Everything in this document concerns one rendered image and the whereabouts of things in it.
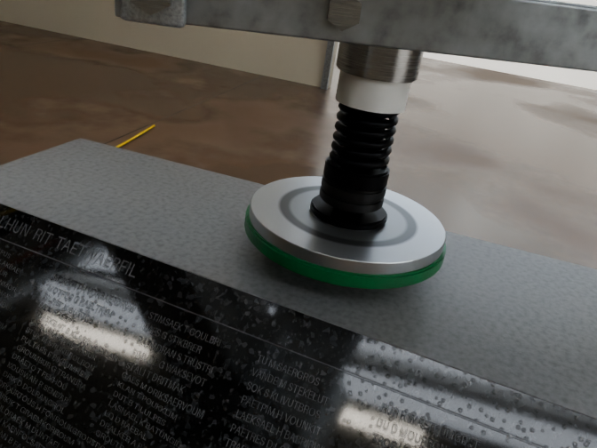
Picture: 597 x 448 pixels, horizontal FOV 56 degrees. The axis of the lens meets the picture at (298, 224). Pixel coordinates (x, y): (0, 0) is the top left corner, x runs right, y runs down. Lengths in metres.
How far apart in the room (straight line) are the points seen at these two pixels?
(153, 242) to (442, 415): 0.34
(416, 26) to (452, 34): 0.03
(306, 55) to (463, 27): 5.04
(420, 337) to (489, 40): 0.27
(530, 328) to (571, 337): 0.04
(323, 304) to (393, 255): 0.08
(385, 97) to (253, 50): 5.18
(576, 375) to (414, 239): 0.19
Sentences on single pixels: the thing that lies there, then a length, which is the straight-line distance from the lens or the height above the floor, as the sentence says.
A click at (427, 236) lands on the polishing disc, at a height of 0.86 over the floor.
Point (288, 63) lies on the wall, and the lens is 5.61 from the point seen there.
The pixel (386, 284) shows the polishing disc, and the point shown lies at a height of 0.84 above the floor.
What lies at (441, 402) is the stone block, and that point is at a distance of 0.52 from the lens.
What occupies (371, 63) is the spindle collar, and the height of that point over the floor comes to 1.03.
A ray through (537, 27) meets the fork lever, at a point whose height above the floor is 1.08.
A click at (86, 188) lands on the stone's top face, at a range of 0.76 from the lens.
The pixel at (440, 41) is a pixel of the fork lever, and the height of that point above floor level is 1.06.
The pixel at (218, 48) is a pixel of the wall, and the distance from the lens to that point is 5.84.
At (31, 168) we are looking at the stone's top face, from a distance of 0.82.
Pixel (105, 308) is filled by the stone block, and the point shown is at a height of 0.76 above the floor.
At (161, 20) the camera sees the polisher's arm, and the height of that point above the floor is 1.04.
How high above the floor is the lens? 1.10
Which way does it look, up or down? 25 degrees down
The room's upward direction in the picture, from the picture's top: 9 degrees clockwise
